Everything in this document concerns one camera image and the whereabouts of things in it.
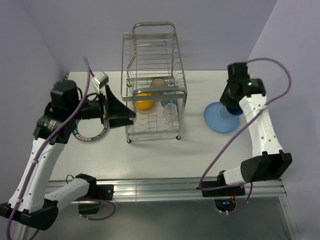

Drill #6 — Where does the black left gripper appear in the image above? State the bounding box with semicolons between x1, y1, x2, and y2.
68;84;136;129

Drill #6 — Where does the blue plastic cup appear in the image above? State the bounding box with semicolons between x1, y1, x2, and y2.
226;106;243;116

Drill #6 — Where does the white plate green rim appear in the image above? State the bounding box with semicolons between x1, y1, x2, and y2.
72;119;110;143

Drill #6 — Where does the yellow ribbed bowl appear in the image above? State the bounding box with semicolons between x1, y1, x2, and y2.
135;93;154;111

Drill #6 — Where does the light blue plate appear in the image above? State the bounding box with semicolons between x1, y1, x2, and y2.
203;102;240;133

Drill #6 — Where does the blue white mug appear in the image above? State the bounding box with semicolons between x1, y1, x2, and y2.
160;91;177;108

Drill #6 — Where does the black bowl floral outside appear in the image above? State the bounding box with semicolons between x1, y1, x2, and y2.
149;78;168;88

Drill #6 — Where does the clear drinking glass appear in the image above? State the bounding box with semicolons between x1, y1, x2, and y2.
163;102;178;121

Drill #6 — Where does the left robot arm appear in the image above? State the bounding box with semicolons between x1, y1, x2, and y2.
0;80;136;231

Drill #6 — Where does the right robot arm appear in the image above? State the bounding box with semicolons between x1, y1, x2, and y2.
198;59;293;195

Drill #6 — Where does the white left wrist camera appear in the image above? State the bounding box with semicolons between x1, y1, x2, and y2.
91;72;109;93

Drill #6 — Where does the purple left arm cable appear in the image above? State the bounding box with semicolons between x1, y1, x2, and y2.
6;56;116;240

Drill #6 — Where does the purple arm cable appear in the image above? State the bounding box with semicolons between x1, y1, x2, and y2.
6;56;116;240
198;57;293;214

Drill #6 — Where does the steel wire dish rack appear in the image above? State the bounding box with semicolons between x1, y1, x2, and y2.
120;21;188;143

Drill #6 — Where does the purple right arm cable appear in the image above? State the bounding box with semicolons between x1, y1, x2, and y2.
198;57;293;214

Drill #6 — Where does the aluminium mounting rail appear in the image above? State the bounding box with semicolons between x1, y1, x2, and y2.
97;177;287;203

